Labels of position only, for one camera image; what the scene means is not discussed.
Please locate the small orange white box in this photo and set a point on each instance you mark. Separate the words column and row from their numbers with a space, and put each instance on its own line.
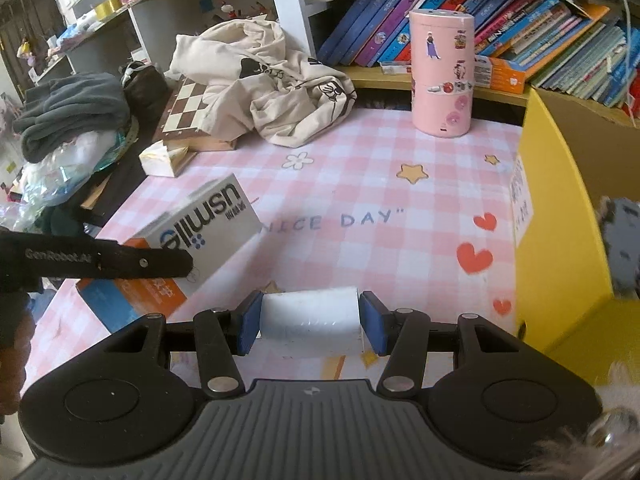
column 497, row 74

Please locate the beige crumpled cloth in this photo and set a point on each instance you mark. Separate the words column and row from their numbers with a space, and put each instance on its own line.
column 254, row 82

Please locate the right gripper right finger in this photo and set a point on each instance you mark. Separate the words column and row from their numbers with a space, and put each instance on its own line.
column 402, row 336

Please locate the white tissue box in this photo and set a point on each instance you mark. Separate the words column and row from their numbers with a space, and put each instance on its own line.
column 159, row 160

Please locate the row of colourful books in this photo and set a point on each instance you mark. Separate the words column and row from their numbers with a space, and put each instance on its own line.
column 559, row 44

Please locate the pink cylinder canister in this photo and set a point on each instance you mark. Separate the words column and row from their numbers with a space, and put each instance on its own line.
column 442, row 71

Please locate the grey folded cloth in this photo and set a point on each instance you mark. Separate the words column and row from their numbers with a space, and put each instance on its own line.
column 60, row 109

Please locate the wooden bookshelf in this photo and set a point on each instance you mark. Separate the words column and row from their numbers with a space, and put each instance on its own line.
column 157, row 22

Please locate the checkered chess board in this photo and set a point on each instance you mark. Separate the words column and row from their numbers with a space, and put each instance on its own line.
column 180, row 123

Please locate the yellow cardboard box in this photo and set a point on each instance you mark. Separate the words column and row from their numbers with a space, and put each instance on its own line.
column 574, row 193

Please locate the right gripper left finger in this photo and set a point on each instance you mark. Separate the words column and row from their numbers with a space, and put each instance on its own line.
column 219, row 336

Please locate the pink checkered table mat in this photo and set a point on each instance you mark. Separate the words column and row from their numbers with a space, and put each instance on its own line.
column 423, row 222

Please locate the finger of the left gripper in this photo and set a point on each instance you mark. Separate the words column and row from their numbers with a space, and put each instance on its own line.
column 114, row 260

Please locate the white orange usmile box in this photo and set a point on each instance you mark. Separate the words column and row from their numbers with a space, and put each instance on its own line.
column 210, row 225

